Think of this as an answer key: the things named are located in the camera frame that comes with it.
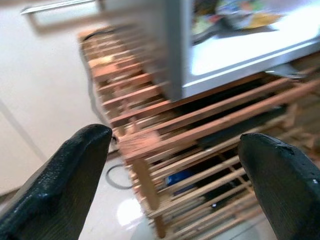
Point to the blue object in rack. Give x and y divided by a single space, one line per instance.
178 178

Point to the dark food packet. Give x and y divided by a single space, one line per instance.
212 30

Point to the colourful food packet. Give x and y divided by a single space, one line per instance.
262 20

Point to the wooden wine rack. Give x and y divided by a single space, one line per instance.
175 140

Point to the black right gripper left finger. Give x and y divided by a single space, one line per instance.
57 190

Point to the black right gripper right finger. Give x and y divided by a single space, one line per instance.
285 190

